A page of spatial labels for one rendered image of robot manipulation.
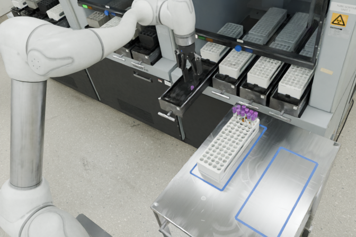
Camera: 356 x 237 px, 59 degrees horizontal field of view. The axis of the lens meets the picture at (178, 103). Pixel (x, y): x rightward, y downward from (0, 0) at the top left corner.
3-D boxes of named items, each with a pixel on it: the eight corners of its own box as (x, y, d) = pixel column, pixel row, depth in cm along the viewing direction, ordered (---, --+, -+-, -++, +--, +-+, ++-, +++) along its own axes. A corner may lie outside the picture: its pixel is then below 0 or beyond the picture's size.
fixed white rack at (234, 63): (246, 43, 174) (246, 34, 169) (263, 47, 169) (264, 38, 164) (219, 74, 158) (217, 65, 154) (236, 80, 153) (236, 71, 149)
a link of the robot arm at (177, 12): (201, 25, 130) (175, 19, 137) (197, -11, 120) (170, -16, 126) (187, 38, 125) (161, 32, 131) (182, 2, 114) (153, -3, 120)
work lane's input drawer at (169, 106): (228, 37, 192) (228, 24, 186) (249, 42, 185) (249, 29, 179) (155, 114, 155) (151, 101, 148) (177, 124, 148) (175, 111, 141)
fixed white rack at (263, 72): (272, 50, 166) (273, 40, 162) (291, 55, 161) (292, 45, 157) (246, 84, 151) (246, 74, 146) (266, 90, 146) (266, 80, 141)
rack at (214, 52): (228, 31, 185) (227, 21, 180) (243, 35, 180) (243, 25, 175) (200, 59, 169) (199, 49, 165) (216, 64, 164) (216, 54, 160)
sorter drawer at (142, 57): (195, 6, 225) (194, -6, 219) (212, 10, 218) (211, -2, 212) (128, 64, 187) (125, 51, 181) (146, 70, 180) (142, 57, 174)
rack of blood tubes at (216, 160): (238, 120, 133) (237, 110, 129) (259, 129, 128) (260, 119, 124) (197, 170, 119) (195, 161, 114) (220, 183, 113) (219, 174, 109)
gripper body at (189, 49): (198, 38, 134) (200, 56, 140) (182, 34, 138) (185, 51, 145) (188, 48, 130) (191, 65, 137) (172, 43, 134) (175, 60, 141)
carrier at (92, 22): (103, 27, 205) (100, 19, 201) (100, 29, 204) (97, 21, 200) (90, 24, 211) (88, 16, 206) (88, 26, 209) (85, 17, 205)
